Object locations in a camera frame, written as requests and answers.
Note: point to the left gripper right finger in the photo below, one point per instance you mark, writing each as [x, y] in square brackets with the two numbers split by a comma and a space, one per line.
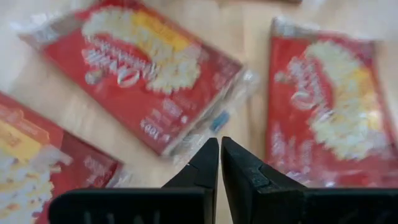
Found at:
[264, 202]

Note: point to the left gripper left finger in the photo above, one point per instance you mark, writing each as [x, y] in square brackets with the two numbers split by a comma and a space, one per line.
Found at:
[192, 193]

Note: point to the red popcorn bag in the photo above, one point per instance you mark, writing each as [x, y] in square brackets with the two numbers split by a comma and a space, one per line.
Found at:
[71, 155]
[130, 102]
[292, 130]

